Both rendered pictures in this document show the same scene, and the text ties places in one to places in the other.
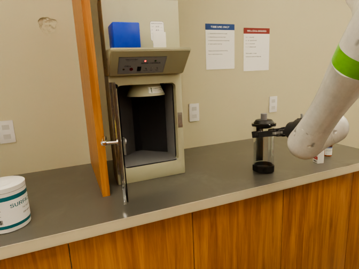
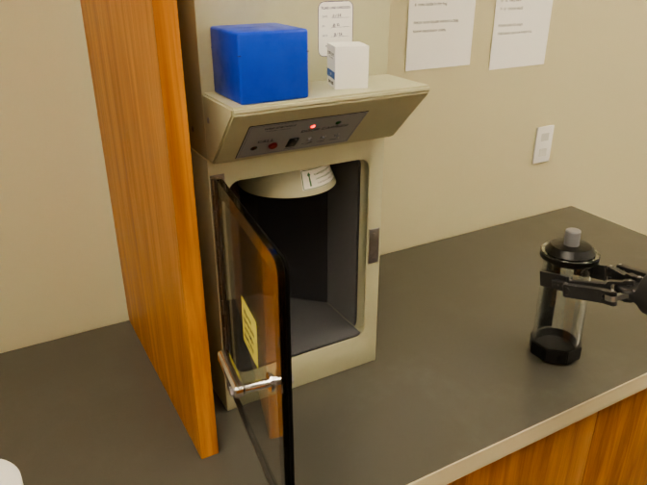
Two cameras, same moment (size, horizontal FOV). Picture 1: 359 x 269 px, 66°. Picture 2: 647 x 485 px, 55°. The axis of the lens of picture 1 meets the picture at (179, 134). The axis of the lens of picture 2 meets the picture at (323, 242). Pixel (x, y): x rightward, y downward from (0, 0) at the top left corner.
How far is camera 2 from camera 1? 0.43 m
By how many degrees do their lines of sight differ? 14
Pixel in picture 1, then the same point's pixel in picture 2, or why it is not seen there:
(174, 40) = (376, 51)
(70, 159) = (77, 313)
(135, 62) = (288, 132)
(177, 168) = (358, 354)
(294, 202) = (614, 421)
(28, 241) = not seen: outside the picture
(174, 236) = not seen: outside the picture
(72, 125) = (77, 232)
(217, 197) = (478, 454)
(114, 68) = (230, 148)
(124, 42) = (267, 88)
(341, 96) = not seen: outside the picture
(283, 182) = (608, 395)
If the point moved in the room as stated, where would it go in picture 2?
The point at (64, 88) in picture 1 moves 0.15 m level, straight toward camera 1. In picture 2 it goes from (53, 141) to (65, 162)
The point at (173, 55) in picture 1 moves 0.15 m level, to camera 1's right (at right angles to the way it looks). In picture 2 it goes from (385, 107) to (481, 104)
